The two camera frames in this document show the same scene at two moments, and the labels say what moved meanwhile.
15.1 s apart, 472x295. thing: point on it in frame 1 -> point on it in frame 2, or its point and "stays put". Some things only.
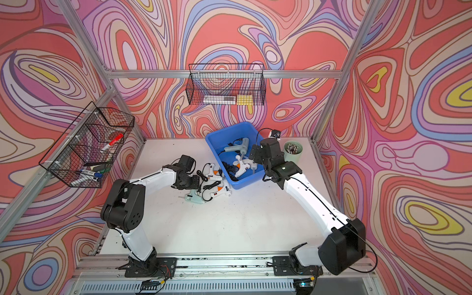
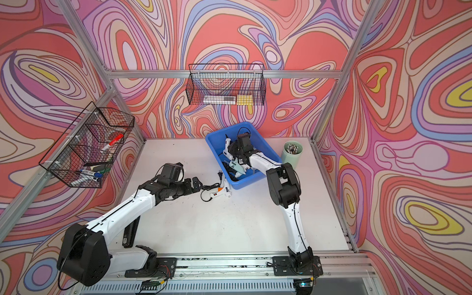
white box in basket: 219,99 stays put
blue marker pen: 96,174 stays put
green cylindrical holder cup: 292,152 stays put
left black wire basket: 84,155 stays put
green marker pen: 105,170 stays put
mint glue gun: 192,196 -> 238,168
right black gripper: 257,158 -> 232,149
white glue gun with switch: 212,177 -> 225,152
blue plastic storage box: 232,147 stays put
